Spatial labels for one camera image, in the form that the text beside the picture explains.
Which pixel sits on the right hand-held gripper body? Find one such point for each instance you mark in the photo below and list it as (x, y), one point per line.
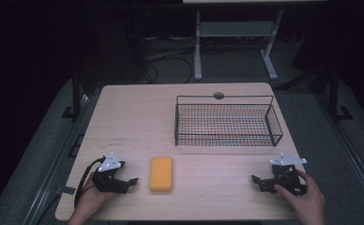
(288, 175)

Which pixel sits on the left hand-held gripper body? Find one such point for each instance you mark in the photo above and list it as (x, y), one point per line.
(109, 175)

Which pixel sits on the person's left hand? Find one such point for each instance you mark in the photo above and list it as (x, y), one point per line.
(91, 197)

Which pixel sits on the person's right hand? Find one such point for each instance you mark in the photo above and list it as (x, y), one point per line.
(308, 200)

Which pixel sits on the yellow sponge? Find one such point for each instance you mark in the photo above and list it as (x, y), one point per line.
(161, 174)

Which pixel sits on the grey tape piece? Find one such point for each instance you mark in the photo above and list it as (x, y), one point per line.
(66, 190)

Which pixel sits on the black metal stand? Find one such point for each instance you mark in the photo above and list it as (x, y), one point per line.
(76, 93)
(335, 97)

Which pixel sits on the grey table grommet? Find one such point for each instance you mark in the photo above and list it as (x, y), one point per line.
(218, 95)

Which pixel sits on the aluminium floor rail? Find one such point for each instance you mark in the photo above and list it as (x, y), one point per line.
(56, 159)
(352, 150)

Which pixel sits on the white metal desk frame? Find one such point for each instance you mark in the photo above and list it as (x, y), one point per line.
(233, 29)

